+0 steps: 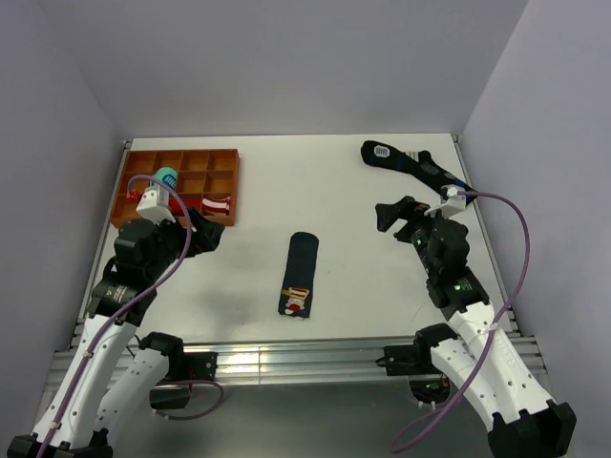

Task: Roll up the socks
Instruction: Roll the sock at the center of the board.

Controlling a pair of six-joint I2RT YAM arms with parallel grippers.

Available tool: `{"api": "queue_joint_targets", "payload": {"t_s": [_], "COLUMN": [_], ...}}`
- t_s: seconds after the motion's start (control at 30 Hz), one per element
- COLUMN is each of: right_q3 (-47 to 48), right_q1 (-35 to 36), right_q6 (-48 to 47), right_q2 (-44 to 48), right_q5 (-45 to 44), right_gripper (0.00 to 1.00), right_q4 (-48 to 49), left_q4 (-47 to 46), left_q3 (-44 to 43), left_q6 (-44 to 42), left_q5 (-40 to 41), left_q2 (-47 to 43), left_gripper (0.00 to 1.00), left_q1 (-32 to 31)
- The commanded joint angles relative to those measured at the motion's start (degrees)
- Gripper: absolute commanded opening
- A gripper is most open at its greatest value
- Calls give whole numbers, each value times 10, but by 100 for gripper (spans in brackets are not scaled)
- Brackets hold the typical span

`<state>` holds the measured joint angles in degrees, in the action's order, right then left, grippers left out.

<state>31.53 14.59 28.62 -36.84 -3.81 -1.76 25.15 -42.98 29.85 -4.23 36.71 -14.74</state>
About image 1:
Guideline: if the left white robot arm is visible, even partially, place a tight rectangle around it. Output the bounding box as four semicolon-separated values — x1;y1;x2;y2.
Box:
7;208;224;457

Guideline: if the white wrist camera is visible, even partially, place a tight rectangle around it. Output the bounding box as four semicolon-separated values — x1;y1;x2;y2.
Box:
424;185;467;219
127;185;175;224

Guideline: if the orange compartment tray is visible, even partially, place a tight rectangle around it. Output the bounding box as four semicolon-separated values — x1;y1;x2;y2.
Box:
110;149;240;228

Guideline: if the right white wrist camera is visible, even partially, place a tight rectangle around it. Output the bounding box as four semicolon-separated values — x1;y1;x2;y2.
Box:
424;185;467;219

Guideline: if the teal rolled sock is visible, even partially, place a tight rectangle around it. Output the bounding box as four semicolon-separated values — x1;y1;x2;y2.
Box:
153;167;179;190

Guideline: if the navy cartoon sock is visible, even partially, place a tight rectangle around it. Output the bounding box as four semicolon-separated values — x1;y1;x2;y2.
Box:
278;232;319;319

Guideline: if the black blue sports sock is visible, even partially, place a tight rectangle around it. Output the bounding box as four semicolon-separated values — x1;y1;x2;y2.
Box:
361;140;475;206

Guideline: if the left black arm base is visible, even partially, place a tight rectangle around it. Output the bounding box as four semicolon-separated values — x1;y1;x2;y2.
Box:
149;351;224;420

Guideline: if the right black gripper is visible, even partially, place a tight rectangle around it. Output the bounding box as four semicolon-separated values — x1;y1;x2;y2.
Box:
375;195;453;276

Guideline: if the aluminium front rail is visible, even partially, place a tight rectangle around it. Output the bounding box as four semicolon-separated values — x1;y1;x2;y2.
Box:
45;333;548;390

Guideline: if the red white striped sock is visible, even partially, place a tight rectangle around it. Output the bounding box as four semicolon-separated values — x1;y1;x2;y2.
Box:
169;197;231;217

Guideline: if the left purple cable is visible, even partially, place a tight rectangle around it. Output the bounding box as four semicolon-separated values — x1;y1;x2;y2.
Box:
32;175;225;458

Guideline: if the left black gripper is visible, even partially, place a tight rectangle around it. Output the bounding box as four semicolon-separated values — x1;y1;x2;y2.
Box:
145;205;223;280

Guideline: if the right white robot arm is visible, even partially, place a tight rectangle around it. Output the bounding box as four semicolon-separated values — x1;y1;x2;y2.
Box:
375;190;577;457

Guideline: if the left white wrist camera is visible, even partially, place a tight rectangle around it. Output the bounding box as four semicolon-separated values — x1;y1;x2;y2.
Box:
127;185;175;224

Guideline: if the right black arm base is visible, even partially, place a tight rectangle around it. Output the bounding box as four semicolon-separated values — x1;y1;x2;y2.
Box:
375;344;451;405

